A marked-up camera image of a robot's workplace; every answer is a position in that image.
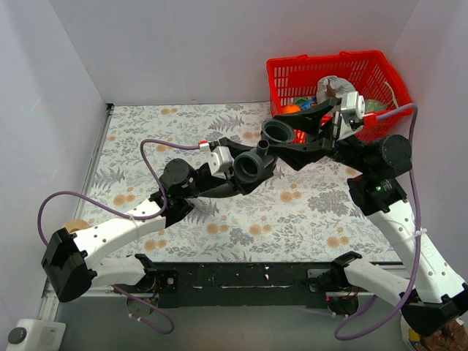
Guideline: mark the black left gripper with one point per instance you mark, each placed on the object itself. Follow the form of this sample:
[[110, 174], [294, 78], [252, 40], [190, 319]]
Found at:
[[227, 177]]

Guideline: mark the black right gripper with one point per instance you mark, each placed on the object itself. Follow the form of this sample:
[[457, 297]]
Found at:
[[330, 135]]

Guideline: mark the grey tee pipe fitting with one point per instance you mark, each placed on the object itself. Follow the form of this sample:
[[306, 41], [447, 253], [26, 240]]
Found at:
[[250, 166]]

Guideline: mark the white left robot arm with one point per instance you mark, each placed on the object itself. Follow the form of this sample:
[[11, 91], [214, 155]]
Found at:
[[76, 262]]

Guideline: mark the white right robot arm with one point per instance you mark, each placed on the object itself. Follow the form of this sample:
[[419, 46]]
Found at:
[[434, 294]]

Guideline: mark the orange fruit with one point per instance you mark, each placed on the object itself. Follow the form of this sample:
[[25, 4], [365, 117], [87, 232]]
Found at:
[[290, 109]]

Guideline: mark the colourful snack packet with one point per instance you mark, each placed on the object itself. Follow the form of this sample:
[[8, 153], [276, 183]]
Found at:
[[305, 102]]

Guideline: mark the crumpled grey paper bag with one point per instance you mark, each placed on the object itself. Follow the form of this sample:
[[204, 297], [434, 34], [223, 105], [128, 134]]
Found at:
[[333, 87]]

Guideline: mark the green netted melon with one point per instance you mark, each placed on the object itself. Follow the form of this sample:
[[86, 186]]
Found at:
[[375, 106]]

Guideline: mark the floral table mat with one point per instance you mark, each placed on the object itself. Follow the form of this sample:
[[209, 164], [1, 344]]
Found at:
[[295, 216]]

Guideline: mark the red plastic basket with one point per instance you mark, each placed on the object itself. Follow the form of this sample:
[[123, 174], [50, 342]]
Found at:
[[306, 80]]

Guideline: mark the beige tape roll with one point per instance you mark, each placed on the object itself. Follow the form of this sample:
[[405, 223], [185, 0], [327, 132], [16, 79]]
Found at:
[[75, 225]]

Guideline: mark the brown item in white cup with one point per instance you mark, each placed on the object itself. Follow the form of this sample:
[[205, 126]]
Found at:
[[452, 337]]

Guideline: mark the white grey button device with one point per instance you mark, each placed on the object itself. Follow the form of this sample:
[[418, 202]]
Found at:
[[36, 335]]

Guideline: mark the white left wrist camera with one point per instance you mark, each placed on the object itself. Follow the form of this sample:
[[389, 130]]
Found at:
[[218, 167]]

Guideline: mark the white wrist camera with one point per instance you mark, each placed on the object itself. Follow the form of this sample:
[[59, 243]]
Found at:
[[218, 167], [348, 120]]

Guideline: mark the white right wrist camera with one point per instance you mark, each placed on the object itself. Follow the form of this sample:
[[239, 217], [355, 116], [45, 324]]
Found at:
[[348, 120]]

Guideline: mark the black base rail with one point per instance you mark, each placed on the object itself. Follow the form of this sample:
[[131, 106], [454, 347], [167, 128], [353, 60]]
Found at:
[[177, 285]]

